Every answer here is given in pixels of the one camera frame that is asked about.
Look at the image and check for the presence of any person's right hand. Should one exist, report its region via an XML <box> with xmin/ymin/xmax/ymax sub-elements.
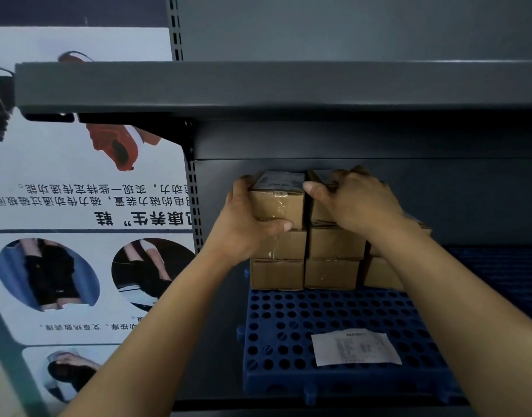
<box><xmin>302</xmin><ymin>165</ymin><xmax>418</xmax><ymax>244</ymax></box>

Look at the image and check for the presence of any person's left hand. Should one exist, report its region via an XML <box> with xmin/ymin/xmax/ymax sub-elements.
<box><xmin>204</xmin><ymin>175</ymin><xmax>294</xmax><ymax>264</ymax></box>

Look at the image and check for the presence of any small taped carton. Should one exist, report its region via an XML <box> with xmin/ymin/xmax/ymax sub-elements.
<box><xmin>307</xmin><ymin>169</ymin><xmax>350</xmax><ymax>227</ymax></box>
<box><xmin>247</xmin><ymin>170</ymin><xmax>308</xmax><ymax>231</ymax></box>

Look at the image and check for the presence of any person's right forearm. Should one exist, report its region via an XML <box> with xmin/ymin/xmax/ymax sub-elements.
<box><xmin>368</xmin><ymin>228</ymin><xmax>532</xmax><ymax>417</ymax></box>

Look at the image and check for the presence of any person's left forearm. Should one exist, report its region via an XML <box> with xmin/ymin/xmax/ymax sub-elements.
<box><xmin>60</xmin><ymin>250</ymin><xmax>251</xmax><ymax>417</ymax></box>

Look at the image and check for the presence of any stack of brown cardboard boxes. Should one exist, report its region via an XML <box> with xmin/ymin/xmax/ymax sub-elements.
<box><xmin>249</xmin><ymin>212</ymin><xmax>434</xmax><ymax>292</ymax></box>

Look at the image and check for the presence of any grey slotted shelf upright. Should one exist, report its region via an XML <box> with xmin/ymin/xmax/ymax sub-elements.
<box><xmin>166</xmin><ymin>0</ymin><xmax>206</xmax><ymax>255</ymax></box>

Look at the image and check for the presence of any blue perforated plastic mat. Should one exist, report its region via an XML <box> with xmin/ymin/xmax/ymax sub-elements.
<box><xmin>236</xmin><ymin>287</ymin><xmax>467</xmax><ymax>407</ymax></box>
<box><xmin>443</xmin><ymin>245</ymin><xmax>532</xmax><ymax>331</ymax></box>

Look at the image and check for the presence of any white paper slip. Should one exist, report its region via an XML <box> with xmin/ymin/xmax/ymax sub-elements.
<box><xmin>311</xmin><ymin>329</ymin><xmax>402</xmax><ymax>368</ymax></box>

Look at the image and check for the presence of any white printed poster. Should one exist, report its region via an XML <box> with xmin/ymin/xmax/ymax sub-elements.
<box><xmin>0</xmin><ymin>26</ymin><xmax>198</xmax><ymax>417</ymax></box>

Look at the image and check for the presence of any black shelf bracket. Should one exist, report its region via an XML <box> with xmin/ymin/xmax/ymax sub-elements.
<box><xmin>77</xmin><ymin>112</ymin><xmax>195</xmax><ymax>158</ymax></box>

